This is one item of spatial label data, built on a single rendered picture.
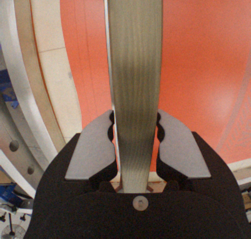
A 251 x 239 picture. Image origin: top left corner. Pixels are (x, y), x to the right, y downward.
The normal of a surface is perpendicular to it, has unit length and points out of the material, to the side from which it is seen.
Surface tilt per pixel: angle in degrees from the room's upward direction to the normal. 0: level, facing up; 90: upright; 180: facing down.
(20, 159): 90
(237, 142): 0
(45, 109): 90
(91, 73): 0
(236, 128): 0
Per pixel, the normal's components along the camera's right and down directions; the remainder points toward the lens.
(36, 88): 1.00, -0.01
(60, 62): -0.04, 0.48
